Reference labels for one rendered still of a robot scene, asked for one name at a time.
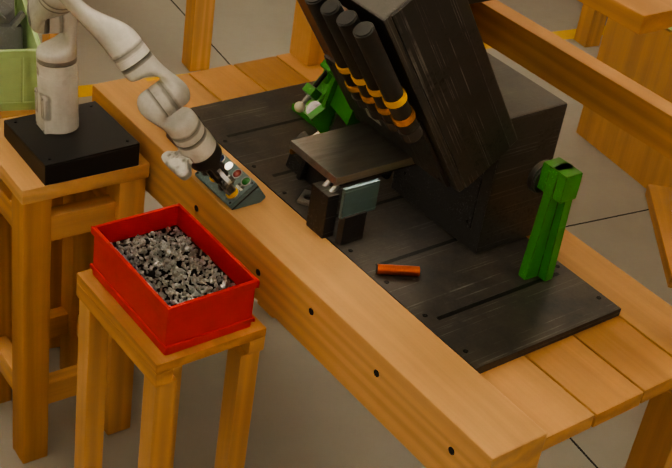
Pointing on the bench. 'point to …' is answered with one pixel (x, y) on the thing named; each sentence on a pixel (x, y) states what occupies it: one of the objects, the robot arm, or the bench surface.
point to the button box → (247, 195)
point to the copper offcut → (397, 270)
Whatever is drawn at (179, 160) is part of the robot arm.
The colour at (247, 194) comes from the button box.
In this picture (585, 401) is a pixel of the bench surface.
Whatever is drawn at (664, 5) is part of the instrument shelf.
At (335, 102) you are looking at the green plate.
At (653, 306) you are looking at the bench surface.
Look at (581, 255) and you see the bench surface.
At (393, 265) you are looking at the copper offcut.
